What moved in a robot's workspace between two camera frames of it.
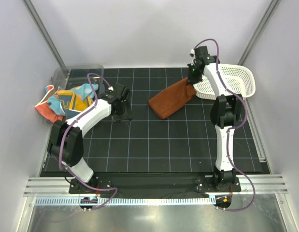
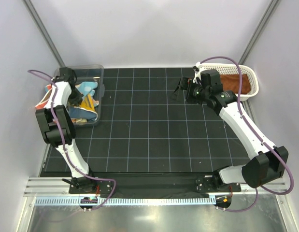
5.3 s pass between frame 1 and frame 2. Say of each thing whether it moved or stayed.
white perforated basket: stayed
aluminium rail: stayed
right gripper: moved
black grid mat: stayed
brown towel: moved
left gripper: moved
